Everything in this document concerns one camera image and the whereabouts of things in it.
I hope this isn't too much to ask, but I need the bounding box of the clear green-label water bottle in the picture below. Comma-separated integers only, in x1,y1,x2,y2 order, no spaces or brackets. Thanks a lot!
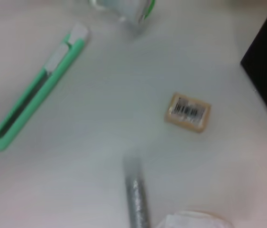
89,0,157,25

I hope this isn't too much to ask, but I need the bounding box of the white paper ball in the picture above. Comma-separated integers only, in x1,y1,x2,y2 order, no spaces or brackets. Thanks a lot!
158,210,234,228

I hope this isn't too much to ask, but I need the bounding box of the beige eraser with barcode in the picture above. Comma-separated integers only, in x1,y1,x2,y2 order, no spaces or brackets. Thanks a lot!
163,92,212,134

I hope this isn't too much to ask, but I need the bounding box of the green utility knife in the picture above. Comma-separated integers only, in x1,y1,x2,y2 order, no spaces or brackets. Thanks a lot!
0,23,92,152

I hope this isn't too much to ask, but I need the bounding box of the silver glitter pen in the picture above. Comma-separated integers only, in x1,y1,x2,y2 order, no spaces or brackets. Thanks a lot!
123,154,151,228

